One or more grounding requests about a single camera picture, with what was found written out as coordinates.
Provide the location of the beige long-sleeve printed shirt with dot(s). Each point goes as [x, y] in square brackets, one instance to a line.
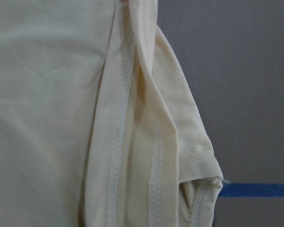
[98, 126]

